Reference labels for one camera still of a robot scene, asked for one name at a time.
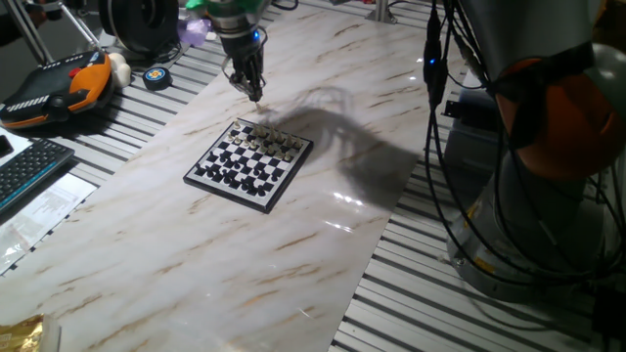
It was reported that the small checkered chessboard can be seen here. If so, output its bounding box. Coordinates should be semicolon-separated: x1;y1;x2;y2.
183;117;315;215

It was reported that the black metal bracket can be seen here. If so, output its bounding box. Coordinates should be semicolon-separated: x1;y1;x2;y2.
441;99;464;119

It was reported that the black computer keyboard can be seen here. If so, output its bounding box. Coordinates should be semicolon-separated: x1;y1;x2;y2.
0;138;76;214

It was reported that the silver tripod leg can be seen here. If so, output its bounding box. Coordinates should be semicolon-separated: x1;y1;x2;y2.
56;2;103;51
5;0;54;66

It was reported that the gold foil bag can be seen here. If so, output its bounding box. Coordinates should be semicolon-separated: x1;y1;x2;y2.
0;312;63;352

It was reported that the aluminium frame post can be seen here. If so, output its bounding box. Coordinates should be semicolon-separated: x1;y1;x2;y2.
365;0;398;25

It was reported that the white round plastic object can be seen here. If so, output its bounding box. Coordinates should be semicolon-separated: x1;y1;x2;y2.
108;51;133;90

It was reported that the black round puck blue label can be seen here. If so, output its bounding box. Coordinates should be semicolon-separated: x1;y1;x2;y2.
142;66;174;93

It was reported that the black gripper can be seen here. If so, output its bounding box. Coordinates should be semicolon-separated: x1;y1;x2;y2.
217;28;268;103

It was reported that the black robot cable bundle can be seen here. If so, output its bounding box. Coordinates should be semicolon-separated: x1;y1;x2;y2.
421;0;626;314

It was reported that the marble pattern mat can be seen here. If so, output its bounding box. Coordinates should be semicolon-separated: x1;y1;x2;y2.
0;0;466;352

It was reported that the black round spool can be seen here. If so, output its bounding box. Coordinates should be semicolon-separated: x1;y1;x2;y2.
97;0;181;56

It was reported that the black usb adapter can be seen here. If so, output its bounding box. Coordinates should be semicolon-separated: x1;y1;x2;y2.
423;9;449;107

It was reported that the pale purple plastic piece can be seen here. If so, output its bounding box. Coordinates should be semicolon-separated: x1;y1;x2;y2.
176;18;212;49

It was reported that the black orange teach pendant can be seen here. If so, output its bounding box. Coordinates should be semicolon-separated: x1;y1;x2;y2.
0;48;116;131

